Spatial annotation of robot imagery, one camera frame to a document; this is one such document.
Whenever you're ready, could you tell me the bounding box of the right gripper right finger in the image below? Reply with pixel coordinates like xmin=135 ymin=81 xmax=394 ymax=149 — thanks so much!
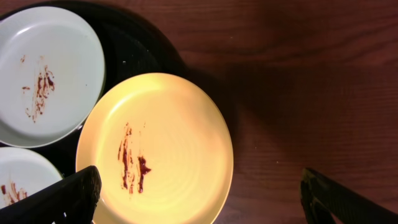
xmin=300 ymin=168 xmax=397 ymax=224

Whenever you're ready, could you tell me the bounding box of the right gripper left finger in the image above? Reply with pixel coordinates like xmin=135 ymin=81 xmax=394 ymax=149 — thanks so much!
xmin=1 ymin=166 xmax=101 ymax=224

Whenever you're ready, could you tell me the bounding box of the light blue plate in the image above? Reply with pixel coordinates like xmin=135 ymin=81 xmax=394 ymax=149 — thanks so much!
xmin=0 ymin=147 xmax=63 ymax=208
xmin=1 ymin=6 xmax=105 ymax=148

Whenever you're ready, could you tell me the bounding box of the yellow plate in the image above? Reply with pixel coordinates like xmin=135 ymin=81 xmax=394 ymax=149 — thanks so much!
xmin=76 ymin=73 xmax=233 ymax=223

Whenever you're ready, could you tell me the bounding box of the round black tray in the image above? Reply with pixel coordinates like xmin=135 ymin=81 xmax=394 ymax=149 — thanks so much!
xmin=0 ymin=0 xmax=240 ymax=178

